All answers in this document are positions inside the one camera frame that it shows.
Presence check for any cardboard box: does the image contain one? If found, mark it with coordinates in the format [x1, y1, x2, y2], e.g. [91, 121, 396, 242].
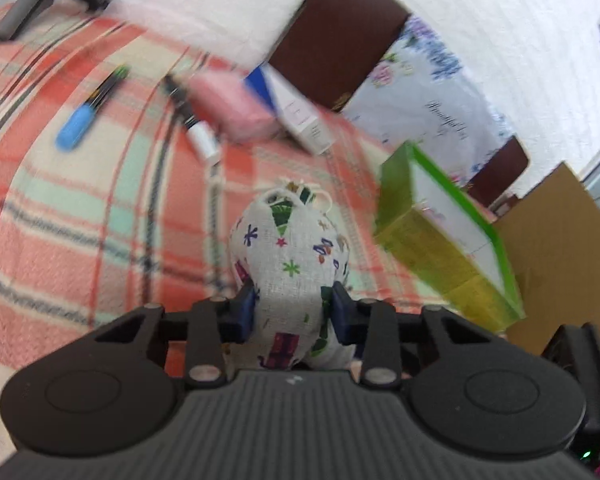
[495, 161, 600, 357]

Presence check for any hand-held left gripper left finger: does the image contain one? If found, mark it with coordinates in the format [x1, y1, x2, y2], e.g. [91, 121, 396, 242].
[95, 280, 259, 386]

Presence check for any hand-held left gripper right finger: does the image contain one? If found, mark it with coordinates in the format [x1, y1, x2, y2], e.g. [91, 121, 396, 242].
[331, 281, 502, 386]

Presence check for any white and blue box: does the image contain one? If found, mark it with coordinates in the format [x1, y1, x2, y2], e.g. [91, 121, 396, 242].
[244, 62, 335, 156]

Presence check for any green box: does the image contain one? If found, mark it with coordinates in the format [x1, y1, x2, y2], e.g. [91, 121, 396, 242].
[373, 141, 527, 325]

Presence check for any black pen with white cap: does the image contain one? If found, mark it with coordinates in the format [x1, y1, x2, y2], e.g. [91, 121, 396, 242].
[163, 75, 222, 166]

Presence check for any pink packet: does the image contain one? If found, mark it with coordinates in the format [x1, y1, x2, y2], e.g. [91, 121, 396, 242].
[190, 71, 277, 144]

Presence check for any red plaid blanket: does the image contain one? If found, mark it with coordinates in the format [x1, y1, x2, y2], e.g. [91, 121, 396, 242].
[0, 1, 501, 377]

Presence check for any printed white cloth pouch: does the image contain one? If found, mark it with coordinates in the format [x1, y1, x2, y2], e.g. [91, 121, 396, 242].
[228, 178, 357, 371]

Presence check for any blue capped marker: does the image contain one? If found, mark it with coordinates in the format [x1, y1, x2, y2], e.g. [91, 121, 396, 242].
[55, 65, 132, 151]

